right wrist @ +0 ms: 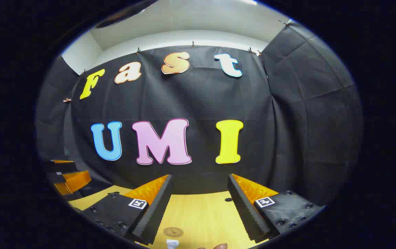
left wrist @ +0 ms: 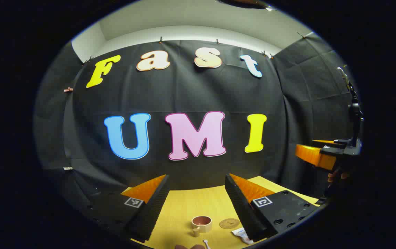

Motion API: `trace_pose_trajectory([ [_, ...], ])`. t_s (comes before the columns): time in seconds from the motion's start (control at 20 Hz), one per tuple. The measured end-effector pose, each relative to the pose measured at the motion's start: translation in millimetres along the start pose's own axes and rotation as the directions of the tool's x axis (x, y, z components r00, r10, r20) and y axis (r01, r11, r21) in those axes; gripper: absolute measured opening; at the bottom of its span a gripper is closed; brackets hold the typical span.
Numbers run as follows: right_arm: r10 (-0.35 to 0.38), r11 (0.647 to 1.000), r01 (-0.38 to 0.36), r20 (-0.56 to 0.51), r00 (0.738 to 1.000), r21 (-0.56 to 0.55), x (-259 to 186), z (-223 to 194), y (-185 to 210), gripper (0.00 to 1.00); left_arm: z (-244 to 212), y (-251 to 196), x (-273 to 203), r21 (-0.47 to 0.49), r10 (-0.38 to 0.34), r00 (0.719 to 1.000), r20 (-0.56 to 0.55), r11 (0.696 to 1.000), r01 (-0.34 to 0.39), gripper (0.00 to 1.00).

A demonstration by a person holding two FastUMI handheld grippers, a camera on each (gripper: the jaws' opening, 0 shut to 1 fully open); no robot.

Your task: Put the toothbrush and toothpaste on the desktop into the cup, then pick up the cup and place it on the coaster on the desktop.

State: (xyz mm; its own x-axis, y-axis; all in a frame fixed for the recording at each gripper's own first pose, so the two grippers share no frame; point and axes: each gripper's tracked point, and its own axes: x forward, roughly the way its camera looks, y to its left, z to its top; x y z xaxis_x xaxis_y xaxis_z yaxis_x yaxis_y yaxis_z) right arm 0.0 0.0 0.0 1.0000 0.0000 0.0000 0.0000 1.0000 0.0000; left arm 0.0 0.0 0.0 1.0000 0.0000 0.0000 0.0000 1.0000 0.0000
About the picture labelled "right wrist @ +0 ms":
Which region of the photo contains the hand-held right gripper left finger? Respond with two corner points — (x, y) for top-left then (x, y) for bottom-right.
(80, 174), (173, 245)

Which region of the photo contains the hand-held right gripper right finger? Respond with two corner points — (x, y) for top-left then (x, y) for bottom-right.
(227, 173), (325, 243)

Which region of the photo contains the round cork coaster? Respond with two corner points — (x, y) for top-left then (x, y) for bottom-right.
(163, 227), (184, 238)

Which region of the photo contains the wooden desktop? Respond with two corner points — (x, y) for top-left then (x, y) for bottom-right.
(68, 185), (279, 249)

